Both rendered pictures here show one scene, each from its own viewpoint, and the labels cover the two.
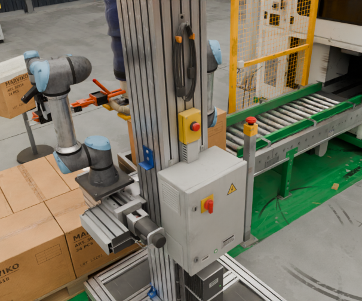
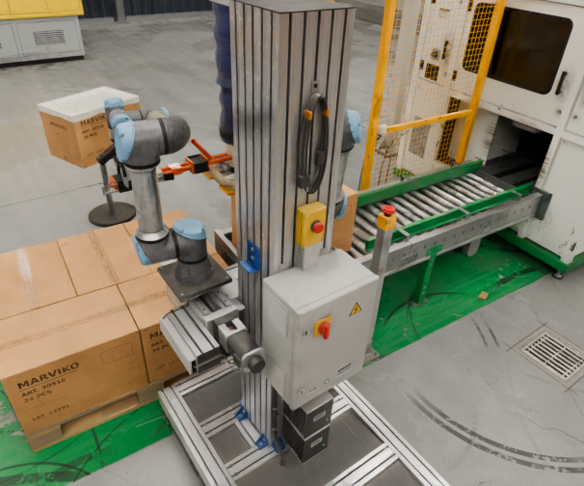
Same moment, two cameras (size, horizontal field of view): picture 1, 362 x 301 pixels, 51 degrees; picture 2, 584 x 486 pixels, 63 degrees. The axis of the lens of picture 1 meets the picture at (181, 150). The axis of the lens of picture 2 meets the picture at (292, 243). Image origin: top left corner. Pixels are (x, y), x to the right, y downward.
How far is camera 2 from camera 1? 16 cm
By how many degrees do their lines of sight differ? 4
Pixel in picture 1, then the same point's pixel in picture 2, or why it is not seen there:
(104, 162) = (197, 254)
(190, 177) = (304, 290)
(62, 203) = (140, 289)
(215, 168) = (337, 282)
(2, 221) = (62, 305)
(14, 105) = (89, 151)
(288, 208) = (421, 318)
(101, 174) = (191, 268)
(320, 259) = (454, 389)
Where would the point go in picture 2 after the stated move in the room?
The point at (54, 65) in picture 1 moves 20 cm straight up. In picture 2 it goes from (142, 130) to (131, 61)
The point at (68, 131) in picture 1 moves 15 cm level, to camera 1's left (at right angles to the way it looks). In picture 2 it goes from (153, 213) to (109, 211)
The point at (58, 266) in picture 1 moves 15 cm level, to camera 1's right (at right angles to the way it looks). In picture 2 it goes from (127, 367) to (157, 369)
